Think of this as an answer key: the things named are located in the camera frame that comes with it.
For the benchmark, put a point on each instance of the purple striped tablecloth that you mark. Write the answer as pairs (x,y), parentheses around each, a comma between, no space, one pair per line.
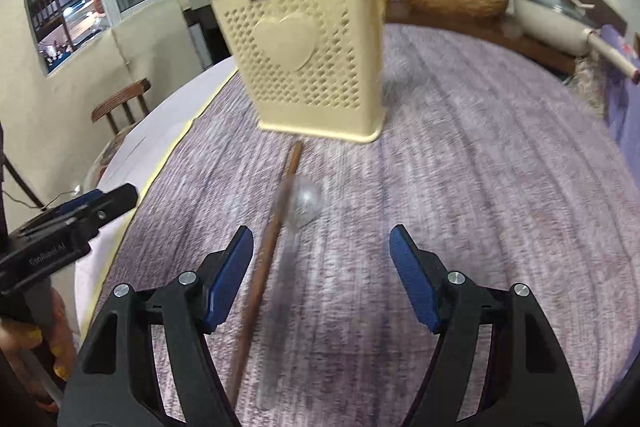
(450,207)

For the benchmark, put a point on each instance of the white plastic table cover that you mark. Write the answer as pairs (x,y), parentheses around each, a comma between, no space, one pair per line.
(150,137)

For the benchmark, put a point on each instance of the wooden chair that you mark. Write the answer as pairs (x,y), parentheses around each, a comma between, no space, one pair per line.
(122,99)

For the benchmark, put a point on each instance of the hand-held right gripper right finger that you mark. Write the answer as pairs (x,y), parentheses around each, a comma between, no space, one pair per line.
(415,279)

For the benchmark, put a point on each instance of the grey water dispenser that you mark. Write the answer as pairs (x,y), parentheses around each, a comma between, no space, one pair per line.
(200,32)

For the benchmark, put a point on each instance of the dark wooden cabinet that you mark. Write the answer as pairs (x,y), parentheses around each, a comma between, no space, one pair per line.
(500,39)

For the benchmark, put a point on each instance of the metal spoon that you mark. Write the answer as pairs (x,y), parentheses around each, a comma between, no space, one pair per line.
(304,203)

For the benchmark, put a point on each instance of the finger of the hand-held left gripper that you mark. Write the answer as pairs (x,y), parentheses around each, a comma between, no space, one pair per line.
(75,204)
(117,202)

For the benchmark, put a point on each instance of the beige patterned cloth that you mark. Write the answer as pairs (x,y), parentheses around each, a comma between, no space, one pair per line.
(590,79)

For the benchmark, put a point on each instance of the cream saucepan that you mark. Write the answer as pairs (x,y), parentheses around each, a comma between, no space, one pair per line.
(545,29)

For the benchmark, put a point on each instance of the glass pot lid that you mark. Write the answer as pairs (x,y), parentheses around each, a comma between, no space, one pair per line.
(555,9)

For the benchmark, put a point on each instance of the brown wooden chopstick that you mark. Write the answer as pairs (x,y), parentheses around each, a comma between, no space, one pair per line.
(265,257)

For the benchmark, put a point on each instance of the purple floral cloth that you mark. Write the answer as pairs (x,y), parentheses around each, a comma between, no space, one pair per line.
(622,107)

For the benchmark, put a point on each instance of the person's left hand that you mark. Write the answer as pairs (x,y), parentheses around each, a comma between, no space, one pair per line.
(62,342)

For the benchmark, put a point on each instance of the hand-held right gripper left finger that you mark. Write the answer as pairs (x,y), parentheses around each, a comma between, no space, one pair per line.
(230,277)

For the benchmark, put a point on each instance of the brown and cream rice cooker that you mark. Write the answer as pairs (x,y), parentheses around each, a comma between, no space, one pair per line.
(607,14)

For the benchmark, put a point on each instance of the cream plastic utensil basket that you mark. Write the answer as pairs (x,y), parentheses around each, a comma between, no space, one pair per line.
(300,82)

